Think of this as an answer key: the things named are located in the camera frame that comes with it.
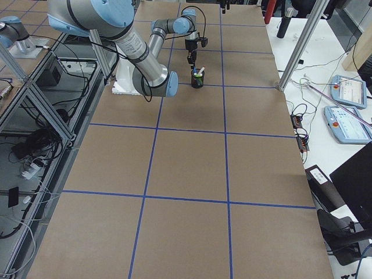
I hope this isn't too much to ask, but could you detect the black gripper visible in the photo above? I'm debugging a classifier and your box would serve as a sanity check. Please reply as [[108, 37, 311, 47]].
[[185, 38, 198, 70]]

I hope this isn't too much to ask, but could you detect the blue marker pen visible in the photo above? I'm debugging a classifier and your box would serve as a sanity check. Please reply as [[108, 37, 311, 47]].
[[198, 66, 205, 75]]

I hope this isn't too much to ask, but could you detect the black mesh pen cup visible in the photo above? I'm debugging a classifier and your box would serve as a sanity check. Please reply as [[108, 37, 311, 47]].
[[191, 69, 204, 89]]

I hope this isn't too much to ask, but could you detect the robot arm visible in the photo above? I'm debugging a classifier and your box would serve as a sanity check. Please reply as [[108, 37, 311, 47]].
[[48, 1, 196, 97]]

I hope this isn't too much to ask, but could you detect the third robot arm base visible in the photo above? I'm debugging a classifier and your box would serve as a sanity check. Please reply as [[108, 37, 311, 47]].
[[1, 16, 35, 53]]

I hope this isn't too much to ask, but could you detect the red cylinder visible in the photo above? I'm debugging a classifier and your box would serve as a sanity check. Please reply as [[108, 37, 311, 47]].
[[264, 0, 277, 24]]

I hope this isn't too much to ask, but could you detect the black water bottle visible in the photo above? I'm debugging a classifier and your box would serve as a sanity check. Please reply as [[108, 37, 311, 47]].
[[277, 8, 294, 38]]

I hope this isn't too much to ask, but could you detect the upper teach pendant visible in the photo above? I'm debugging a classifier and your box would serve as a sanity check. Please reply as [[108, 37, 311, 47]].
[[330, 75, 367, 109]]

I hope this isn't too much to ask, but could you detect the teach pendant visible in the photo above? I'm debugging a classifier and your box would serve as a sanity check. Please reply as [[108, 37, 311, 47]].
[[323, 106, 371, 145], [330, 75, 367, 109]]

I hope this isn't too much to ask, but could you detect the lower teach pendant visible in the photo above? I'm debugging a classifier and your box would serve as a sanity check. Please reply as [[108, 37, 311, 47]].
[[323, 106, 371, 145]]

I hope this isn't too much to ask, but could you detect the black monitor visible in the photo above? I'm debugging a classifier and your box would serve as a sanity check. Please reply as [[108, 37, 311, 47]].
[[330, 142, 371, 229]]

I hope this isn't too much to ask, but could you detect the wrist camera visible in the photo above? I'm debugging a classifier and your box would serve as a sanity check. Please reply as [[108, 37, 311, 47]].
[[201, 37, 209, 48]]

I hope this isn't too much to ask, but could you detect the aluminium frame post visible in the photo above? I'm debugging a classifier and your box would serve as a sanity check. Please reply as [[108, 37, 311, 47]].
[[276, 0, 329, 92]]

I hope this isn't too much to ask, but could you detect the aluminium frame rack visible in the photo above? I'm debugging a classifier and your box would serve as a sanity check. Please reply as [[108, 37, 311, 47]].
[[1, 35, 119, 278]]

